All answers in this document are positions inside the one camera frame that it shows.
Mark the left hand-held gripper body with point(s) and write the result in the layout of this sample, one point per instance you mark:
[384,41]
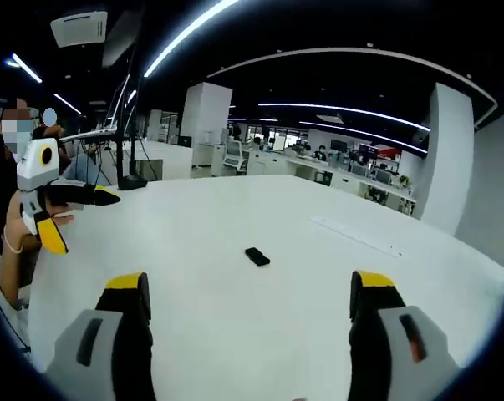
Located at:
[38,169]

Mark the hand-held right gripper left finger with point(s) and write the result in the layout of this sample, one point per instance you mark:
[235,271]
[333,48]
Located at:
[130,334]

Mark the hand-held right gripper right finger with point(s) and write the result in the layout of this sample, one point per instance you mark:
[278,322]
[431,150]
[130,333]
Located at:
[368,334]

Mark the black socket plastic buckle part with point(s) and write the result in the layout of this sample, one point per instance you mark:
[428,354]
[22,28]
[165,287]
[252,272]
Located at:
[263,261]

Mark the person's left hand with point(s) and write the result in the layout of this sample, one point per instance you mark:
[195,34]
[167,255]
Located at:
[15,221]

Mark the black monitor stand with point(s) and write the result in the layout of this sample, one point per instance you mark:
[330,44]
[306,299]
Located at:
[130,182]

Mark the silver laptop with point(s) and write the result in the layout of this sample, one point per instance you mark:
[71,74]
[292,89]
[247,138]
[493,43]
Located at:
[105,125]

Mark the white ceiling air conditioner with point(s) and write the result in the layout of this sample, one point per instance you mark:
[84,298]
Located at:
[80,26]

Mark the white office chair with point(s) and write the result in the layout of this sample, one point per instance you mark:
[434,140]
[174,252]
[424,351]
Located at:
[235,156]

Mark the black monitor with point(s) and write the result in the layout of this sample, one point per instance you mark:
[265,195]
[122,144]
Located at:
[122,37]

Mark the small background potted plant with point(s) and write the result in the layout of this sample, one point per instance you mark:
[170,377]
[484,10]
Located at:
[404,181]

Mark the row of white office desks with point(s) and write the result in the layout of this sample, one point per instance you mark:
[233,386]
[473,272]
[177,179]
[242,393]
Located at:
[343,177]

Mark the curved ceiling light strip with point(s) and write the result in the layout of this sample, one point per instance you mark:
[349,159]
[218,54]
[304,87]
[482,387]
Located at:
[180,37]

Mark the dark office monitor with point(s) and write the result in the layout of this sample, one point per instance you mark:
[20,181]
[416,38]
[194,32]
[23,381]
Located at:
[338,145]

